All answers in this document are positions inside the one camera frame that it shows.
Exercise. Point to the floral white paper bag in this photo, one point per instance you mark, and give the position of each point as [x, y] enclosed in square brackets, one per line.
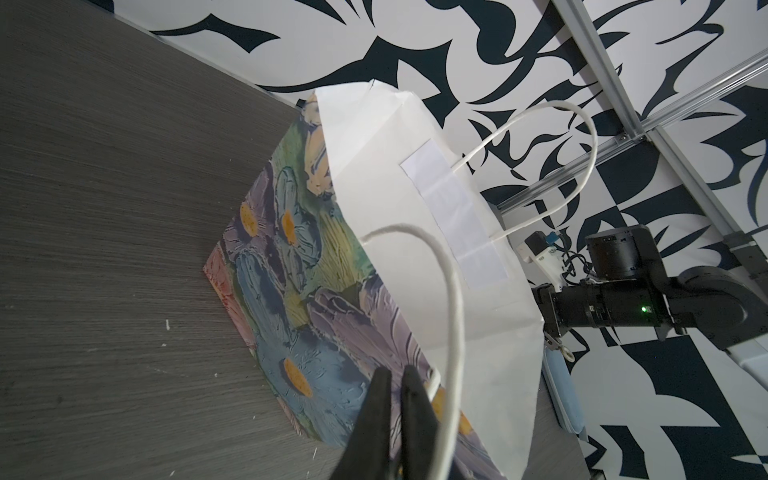
[324, 289]

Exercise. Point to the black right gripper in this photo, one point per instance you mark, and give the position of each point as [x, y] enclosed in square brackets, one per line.
[629, 303]

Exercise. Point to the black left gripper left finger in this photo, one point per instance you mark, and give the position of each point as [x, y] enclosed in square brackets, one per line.
[367, 454]

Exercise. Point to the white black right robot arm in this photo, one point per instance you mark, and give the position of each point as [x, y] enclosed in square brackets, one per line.
[729, 314]

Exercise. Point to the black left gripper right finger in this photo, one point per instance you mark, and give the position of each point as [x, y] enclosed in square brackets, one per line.
[419, 426]

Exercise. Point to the light blue oval pad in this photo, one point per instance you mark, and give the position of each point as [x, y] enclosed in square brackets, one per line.
[563, 394]

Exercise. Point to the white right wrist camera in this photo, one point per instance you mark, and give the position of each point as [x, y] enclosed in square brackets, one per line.
[536, 250]

